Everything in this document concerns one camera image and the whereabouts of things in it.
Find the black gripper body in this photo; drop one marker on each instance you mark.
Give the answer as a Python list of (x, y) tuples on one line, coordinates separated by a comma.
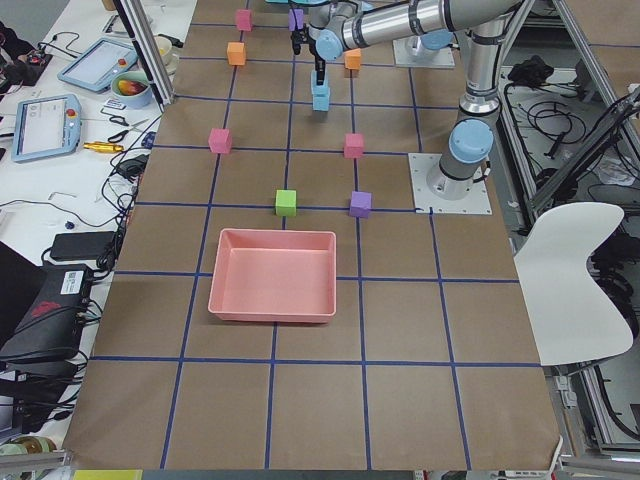
[(319, 65)]

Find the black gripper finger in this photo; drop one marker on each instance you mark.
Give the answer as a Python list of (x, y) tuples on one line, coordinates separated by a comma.
[(318, 77)]

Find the light blue block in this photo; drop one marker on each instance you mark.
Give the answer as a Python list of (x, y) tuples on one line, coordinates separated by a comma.
[(321, 98), (319, 88)]

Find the purple block far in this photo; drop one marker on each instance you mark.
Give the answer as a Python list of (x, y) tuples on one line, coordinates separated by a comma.
[(295, 19)]

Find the purple block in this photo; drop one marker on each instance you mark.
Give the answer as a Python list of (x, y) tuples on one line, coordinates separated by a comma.
[(295, 19), (360, 204)]

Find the orange block right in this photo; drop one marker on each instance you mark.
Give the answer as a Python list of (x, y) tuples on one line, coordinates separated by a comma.
[(353, 59)]

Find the orange block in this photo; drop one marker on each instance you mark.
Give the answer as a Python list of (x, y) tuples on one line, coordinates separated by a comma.
[(236, 53), (353, 59)]

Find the pink block far left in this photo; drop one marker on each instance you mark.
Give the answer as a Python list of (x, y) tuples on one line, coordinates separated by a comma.
[(243, 20)]

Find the pink block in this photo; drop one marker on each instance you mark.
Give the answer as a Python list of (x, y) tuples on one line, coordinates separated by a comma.
[(353, 146), (243, 20), (220, 141)]

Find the orange block left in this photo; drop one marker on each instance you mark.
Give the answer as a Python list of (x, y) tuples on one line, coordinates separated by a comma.
[(236, 53)]

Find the pink block middle right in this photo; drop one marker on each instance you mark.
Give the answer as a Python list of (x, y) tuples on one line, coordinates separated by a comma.
[(353, 146)]

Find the pink block middle left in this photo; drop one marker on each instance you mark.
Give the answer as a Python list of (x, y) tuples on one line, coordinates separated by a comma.
[(220, 141)]

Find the cream bowl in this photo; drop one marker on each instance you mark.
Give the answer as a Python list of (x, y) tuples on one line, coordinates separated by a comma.
[(165, 49)]

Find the green block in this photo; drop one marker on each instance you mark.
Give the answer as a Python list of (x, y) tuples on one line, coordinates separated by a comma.
[(286, 203)]

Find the purple block near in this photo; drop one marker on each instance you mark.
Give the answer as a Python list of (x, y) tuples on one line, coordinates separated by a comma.
[(360, 204)]

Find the blue bowl with fruit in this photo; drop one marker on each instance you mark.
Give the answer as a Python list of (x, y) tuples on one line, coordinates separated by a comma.
[(132, 89)]

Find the scissors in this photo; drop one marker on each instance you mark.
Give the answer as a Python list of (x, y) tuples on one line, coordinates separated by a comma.
[(127, 127)]

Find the teach pendant far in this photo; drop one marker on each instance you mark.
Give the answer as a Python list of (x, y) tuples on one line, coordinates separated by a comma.
[(95, 69)]

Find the teach pendant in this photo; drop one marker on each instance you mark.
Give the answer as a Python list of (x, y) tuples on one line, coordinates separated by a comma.
[(95, 69), (46, 128)]

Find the pink plastic tray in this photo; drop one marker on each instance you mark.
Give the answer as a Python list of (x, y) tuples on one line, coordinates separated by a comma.
[(275, 276)]

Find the gold metal cylinder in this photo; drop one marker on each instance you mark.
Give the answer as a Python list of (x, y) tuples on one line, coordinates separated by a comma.
[(103, 147)]

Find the teach pendant near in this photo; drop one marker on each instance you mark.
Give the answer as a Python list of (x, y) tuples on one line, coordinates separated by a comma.
[(46, 128)]

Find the black power adapter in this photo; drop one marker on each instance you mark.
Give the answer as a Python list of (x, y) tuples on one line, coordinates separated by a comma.
[(80, 246)]

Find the white chair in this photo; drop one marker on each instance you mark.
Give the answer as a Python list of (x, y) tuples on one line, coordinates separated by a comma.
[(572, 318)]

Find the aluminium frame post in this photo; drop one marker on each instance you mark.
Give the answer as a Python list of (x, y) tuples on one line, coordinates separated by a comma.
[(139, 31)]

